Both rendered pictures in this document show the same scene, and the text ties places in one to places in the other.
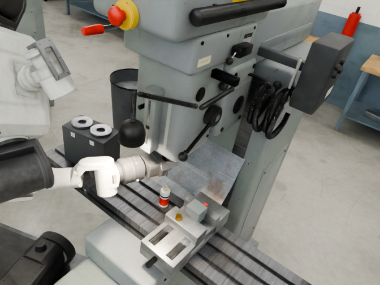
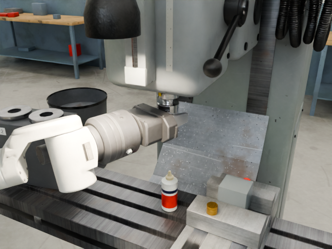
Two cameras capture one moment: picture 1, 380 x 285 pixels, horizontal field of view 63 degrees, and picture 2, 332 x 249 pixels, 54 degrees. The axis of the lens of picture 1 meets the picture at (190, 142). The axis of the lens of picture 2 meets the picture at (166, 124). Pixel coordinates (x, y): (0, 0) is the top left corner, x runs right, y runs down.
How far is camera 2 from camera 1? 0.51 m
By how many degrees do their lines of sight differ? 11
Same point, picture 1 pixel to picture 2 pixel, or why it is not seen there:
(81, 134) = (15, 125)
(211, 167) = (221, 143)
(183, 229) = (228, 226)
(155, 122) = (147, 15)
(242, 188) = (273, 163)
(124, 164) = (100, 122)
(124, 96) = not seen: hidden behind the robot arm
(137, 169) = (125, 128)
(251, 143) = (275, 87)
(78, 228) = not seen: outside the picture
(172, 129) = (180, 23)
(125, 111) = not seen: hidden behind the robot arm
